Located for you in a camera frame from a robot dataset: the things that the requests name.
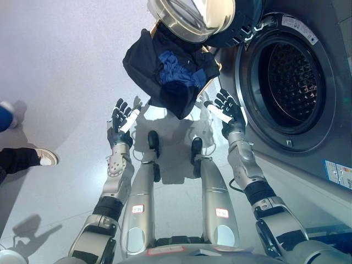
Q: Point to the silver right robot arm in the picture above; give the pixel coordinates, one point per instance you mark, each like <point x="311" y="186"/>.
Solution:
<point x="247" y="165"/>

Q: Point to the black robot foot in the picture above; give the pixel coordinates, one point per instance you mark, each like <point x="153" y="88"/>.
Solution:
<point x="153" y="141"/>
<point x="196" y="147"/>

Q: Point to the chrome glass washing machine door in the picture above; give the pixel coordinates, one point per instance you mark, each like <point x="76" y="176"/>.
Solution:
<point x="189" y="19"/>

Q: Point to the grey front-load washing machine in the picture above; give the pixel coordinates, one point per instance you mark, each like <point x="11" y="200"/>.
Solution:
<point x="338" y="96"/>

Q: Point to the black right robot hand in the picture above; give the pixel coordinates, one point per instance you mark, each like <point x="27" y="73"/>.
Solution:
<point x="232" y="115"/>

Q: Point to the black right robot foot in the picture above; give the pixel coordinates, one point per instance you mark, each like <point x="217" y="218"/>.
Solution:
<point x="196" y="147"/>

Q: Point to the silver right robot leg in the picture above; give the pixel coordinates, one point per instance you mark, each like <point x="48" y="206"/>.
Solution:
<point x="215" y="192"/>

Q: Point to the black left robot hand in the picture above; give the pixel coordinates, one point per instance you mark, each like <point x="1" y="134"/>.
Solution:
<point x="118" y="123"/>

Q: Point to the dark fabric laundry basket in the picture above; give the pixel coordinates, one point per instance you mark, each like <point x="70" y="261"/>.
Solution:
<point x="143" y="66"/>

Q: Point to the blue garment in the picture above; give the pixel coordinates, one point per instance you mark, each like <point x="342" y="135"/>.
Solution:
<point x="173" y="67"/>

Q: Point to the white instruction sticker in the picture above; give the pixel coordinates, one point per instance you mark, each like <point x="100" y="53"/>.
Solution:
<point x="299" y="28"/>

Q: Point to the silver left robot leg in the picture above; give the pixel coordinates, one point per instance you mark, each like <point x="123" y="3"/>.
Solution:
<point x="140" y="192"/>

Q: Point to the black left robot foot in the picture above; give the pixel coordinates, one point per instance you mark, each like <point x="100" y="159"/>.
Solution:
<point x="153" y="141"/>

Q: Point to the white sneaker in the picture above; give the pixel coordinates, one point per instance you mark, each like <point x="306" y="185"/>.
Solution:
<point x="48" y="157"/>

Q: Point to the blue energy label sticker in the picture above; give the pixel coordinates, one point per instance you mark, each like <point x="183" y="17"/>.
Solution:
<point x="339" y="173"/>

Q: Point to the silver robot leg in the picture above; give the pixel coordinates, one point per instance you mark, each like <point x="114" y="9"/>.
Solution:
<point x="140" y="192"/>
<point x="215" y="192"/>

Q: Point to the grey robot torso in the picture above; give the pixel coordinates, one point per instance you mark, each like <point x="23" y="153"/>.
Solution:
<point x="176" y="254"/>

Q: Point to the person leg black trousers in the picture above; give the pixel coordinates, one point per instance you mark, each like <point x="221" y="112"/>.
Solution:
<point x="16" y="160"/>

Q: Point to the blue clad person foot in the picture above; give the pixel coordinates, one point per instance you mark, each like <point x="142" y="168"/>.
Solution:
<point x="6" y="116"/>

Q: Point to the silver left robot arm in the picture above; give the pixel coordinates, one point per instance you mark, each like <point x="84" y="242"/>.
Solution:
<point x="115" y="176"/>

